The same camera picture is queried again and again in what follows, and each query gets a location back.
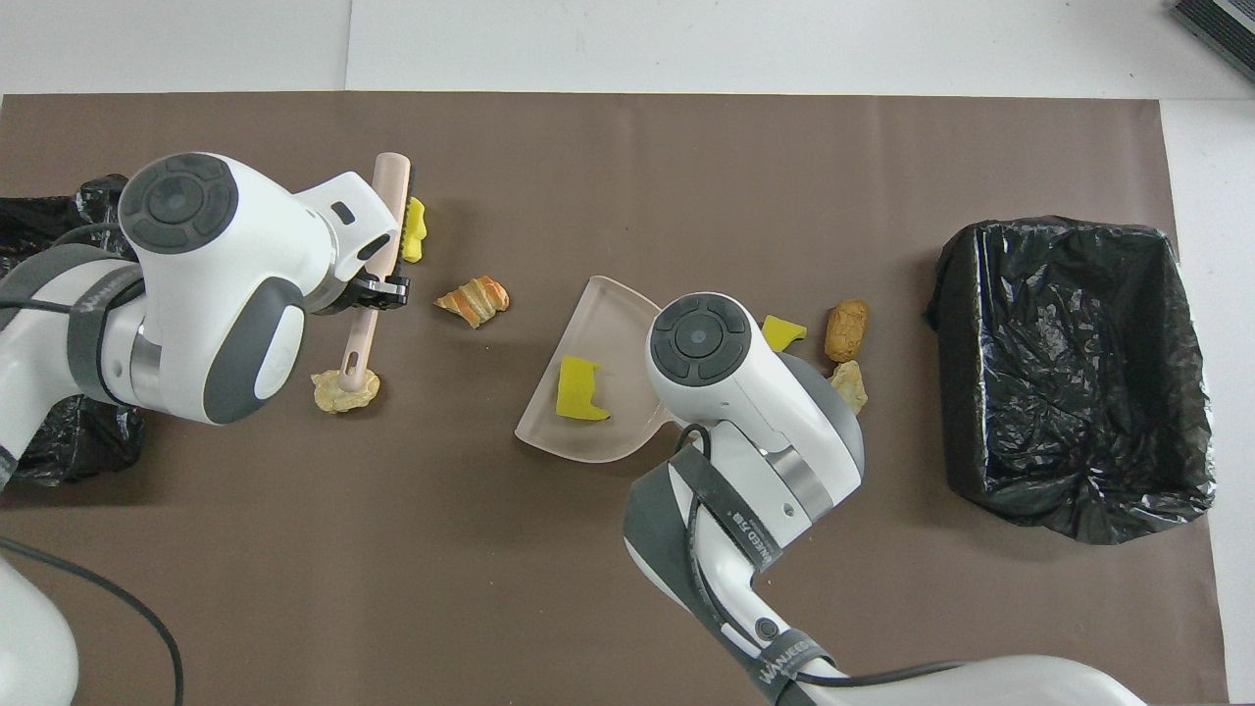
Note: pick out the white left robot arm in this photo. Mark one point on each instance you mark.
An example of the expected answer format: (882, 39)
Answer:
(225, 255)

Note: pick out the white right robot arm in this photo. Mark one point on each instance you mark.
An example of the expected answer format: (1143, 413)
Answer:
(745, 412)

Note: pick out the beige bread chunk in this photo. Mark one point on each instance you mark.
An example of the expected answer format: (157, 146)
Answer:
(851, 384)
(343, 394)

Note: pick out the pink plastic dustpan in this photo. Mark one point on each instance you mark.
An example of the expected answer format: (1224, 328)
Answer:
(598, 314)

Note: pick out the brown paper table mat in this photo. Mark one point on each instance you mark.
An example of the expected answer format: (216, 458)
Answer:
(686, 157)

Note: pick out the yellow sponge piece green layer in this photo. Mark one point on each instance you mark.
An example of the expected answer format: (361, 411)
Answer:
(577, 392)

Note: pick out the striped croissant piece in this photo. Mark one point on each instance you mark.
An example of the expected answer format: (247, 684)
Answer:
(476, 299)

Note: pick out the brown bread roll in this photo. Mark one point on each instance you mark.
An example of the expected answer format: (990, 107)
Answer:
(846, 331)

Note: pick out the bin with black bag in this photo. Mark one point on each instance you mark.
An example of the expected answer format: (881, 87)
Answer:
(88, 441)
(1029, 343)

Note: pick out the grey ribbed device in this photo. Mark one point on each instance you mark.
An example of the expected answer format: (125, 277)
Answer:
(1221, 25)

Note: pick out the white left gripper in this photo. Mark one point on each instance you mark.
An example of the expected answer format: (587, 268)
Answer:
(358, 235)

